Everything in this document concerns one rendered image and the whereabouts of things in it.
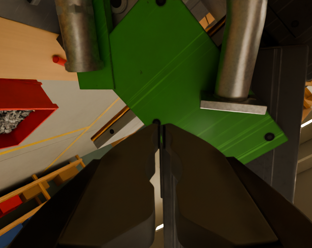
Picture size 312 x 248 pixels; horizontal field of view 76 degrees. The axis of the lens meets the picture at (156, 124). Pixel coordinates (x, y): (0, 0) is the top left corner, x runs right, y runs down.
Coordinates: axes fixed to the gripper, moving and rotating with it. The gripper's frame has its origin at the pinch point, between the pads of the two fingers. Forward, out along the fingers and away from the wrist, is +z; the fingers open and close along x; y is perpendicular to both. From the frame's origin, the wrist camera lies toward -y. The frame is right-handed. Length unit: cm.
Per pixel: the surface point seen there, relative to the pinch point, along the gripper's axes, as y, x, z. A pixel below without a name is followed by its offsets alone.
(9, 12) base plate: -7.3, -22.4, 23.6
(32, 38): -3.2, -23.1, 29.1
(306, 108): 143, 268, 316
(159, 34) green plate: -4.6, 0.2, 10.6
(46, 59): 1.5, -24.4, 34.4
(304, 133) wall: 403, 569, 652
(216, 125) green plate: 4.6, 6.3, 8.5
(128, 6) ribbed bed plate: -7.2, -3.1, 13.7
